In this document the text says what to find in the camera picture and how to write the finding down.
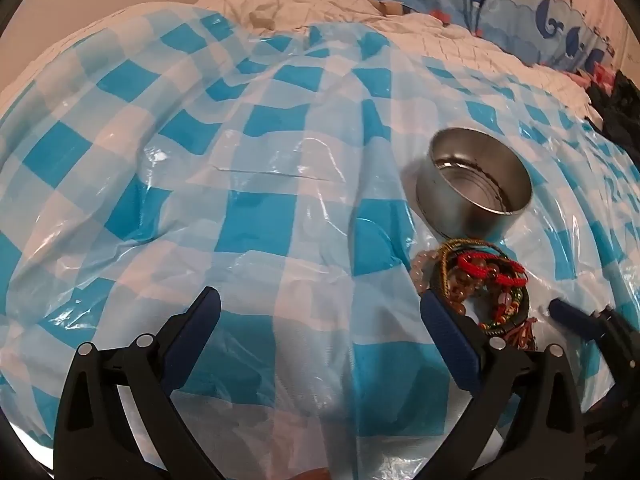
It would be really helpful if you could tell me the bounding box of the pink cloth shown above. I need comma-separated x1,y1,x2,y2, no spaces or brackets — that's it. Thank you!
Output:
567,62,617,91

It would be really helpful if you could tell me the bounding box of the blue whale print blanket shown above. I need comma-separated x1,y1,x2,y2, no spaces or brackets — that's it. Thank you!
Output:
292,0,621,73

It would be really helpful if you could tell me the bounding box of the red cord bracelet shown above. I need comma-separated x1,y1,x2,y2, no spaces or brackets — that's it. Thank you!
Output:
452,252,526,291

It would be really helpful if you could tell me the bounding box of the brown cord tassel bracelet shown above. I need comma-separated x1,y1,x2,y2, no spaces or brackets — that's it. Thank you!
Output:
500,317,540,352

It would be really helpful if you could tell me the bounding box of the dark clothing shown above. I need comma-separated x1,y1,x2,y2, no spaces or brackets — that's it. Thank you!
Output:
587,67,640,147

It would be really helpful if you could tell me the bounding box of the blue white checked plastic sheet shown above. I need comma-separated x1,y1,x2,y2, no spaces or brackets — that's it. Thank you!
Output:
0,2,640,480

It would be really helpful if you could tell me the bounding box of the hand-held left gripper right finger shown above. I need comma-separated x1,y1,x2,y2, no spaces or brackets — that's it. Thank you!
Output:
419,292,586,480

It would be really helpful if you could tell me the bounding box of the round metal tin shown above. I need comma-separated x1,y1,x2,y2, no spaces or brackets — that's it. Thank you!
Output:
415,128,533,239

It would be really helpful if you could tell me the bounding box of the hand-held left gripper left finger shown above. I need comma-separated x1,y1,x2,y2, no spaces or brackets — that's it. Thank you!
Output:
52,286,222,480

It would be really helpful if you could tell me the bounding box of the white quilt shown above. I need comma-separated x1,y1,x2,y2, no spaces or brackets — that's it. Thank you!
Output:
30,0,591,121

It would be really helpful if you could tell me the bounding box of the pale bead bracelet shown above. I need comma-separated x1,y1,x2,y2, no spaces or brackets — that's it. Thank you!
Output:
410,249,451,293

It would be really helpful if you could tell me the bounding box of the brown bead bracelet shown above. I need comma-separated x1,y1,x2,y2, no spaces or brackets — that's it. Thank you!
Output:
442,260,501,322

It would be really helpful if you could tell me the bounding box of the pile of beaded bracelets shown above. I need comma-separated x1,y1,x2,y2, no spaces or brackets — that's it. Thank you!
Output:
434,239,531,333

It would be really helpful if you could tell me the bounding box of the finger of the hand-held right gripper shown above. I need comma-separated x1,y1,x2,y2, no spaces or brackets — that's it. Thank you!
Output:
549,298,640,358

